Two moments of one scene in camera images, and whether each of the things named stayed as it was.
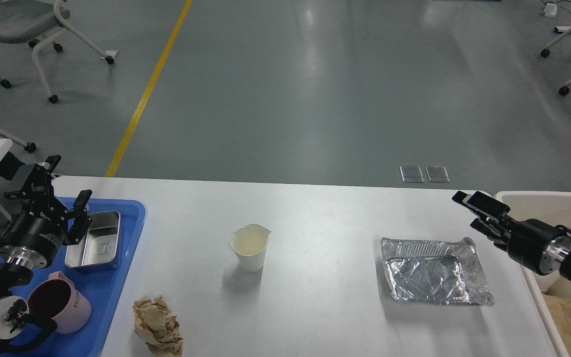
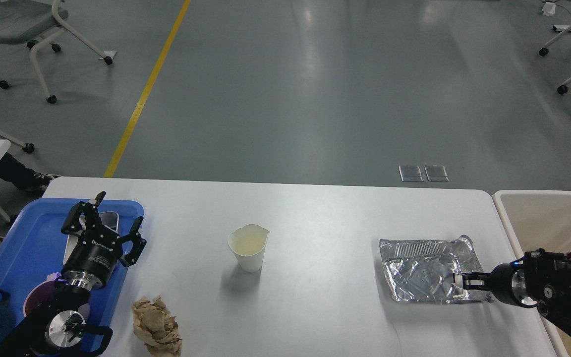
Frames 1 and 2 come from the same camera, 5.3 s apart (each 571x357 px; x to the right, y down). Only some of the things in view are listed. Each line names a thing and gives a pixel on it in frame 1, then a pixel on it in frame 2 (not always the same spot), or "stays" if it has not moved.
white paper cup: [250, 243] stays
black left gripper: [36, 234] → [96, 250]
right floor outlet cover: [437, 174] stays
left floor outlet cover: [411, 174] stays
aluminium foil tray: [439, 271] stays
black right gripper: [537, 246] → [499, 280]
